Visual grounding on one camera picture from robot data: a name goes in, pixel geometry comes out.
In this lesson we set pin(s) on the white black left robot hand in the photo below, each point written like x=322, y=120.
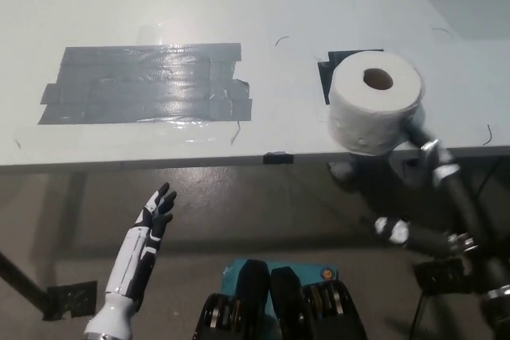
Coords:
x=131, y=260

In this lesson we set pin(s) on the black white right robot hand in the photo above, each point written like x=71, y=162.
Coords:
x=446, y=180

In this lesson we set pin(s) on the white toilet paper roll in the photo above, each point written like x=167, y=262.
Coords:
x=370, y=117

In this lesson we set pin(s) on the white object under table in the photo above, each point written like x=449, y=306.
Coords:
x=340, y=169

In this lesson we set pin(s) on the black diagonal pole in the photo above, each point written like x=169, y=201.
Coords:
x=22, y=278

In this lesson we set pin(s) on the black tape square patch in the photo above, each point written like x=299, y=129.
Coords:
x=326, y=73

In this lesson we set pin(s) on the grey duct tape patch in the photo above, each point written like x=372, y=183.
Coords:
x=139, y=85

